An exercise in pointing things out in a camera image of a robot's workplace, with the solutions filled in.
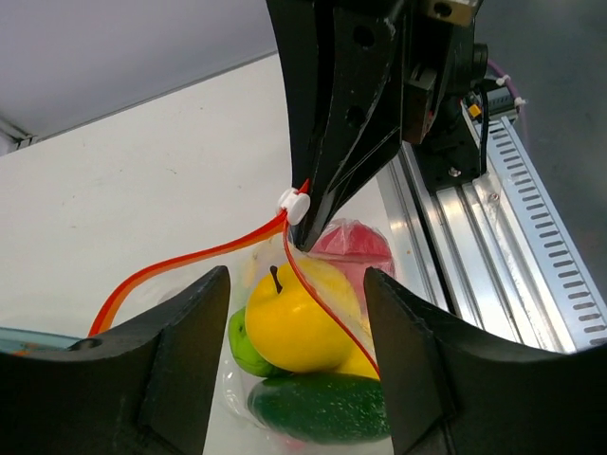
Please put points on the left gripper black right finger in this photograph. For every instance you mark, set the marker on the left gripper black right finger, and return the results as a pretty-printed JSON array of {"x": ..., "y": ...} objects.
[{"x": 452, "y": 388}]

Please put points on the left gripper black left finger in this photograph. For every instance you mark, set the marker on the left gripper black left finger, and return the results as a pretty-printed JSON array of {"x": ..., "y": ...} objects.
[{"x": 143, "y": 387}]

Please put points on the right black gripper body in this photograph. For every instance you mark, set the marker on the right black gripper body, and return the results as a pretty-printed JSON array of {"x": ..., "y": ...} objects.
[{"x": 441, "y": 60}]

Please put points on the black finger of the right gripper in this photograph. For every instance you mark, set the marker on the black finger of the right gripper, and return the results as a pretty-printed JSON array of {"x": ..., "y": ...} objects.
[
  {"x": 303, "y": 34},
  {"x": 357, "y": 43}
]

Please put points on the green guava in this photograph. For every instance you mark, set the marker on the green guava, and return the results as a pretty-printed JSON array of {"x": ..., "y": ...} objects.
[{"x": 243, "y": 352}]

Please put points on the yellow lemon front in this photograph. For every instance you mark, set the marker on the yellow lemon front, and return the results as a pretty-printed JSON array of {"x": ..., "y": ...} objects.
[{"x": 351, "y": 356}]

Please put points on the yellow lemon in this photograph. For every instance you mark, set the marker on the yellow lemon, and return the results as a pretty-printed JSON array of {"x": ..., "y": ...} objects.
[
  {"x": 286, "y": 326},
  {"x": 351, "y": 356}
]

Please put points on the red apple front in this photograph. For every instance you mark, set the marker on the red apple front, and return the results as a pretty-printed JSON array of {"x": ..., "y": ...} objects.
[{"x": 352, "y": 247}]

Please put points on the green cucumber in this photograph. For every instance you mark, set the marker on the green cucumber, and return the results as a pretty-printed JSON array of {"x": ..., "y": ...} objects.
[{"x": 322, "y": 408}]

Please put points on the clear zip top bag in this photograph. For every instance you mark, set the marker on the clear zip top bag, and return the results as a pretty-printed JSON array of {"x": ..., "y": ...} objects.
[{"x": 233, "y": 429}]

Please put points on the teal plastic fruit basket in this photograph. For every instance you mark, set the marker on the teal plastic fruit basket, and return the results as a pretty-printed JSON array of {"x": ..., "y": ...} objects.
[{"x": 25, "y": 342}]

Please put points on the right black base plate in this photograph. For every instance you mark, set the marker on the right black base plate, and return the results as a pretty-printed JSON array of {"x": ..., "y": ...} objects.
[{"x": 449, "y": 155}]

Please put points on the aluminium mounting rail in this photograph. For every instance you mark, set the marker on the aluminium mounting rail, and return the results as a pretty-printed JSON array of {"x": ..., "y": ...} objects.
[{"x": 464, "y": 249}]

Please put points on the white slotted cable duct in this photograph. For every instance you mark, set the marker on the white slotted cable duct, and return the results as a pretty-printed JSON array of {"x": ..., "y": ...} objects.
[{"x": 581, "y": 307}]

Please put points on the right aluminium frame post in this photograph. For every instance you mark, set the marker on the right aluminium frame post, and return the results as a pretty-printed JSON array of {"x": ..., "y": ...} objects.
[{"x": 14, "y": 138}]

